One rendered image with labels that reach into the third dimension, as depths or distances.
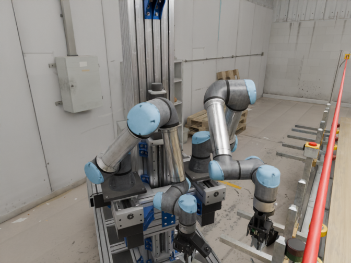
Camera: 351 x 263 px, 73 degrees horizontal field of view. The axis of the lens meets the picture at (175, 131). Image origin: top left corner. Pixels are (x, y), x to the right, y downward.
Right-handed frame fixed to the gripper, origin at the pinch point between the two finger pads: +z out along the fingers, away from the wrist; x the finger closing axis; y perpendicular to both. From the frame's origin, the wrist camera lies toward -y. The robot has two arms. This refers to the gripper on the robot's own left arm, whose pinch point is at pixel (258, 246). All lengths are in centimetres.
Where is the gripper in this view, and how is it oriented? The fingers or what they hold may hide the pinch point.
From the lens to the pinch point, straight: 110.2
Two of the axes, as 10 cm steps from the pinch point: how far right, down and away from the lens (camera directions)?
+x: 8.3, 1.9, -5.3
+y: -5.6, 2.8, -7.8
